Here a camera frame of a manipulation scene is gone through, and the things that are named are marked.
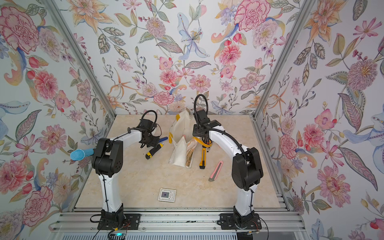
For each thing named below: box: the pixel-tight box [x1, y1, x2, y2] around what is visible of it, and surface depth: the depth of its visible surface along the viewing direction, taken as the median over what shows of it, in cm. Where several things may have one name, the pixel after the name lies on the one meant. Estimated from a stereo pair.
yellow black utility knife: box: [145, 143, 164, 160], surface depth 100 cm
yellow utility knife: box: [199, 147, 207, 169], surface depth 97 cm
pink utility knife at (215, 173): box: [208, 160, 224, 182], surface depth 92 cm
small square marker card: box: [158, 188, 177, 203], surface depth 82 cm
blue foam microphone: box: [70, 148, 95, 161], surface depth 66 cm
